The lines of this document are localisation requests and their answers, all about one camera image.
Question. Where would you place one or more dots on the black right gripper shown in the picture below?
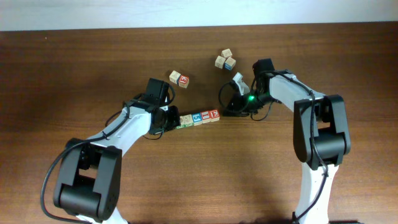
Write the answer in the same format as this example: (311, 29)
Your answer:
(240, 110)

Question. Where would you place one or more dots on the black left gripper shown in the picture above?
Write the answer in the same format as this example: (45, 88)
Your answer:
(175, 121)

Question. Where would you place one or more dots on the wooden block green N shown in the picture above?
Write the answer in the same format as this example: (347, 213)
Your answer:
(187, 120)

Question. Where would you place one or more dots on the wooden block red I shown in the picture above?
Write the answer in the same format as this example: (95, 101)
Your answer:
(205, 117)

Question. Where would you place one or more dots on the wooden block blue 5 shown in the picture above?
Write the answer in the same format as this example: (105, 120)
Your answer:
(197, 120)

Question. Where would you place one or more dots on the wooden block green R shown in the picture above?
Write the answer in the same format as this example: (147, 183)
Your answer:
(214, 115)

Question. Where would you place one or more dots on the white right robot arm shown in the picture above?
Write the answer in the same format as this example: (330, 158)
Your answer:
(320, 133)

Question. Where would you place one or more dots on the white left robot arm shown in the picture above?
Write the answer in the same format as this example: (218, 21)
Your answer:
(89, 179)

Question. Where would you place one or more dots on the wooden block red E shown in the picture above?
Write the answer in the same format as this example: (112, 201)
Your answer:
(183, 81)

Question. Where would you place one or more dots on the wooden block blue side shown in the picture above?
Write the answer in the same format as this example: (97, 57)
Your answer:
(174, 77)

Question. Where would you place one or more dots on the wooden block blue letter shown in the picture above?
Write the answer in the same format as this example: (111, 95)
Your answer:
(229, 63)

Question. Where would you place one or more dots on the wooden block red side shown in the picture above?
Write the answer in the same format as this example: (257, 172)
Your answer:
(219, 62)

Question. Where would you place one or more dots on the wooden block rear plain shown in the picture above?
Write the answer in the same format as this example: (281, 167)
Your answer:
(226, 53)

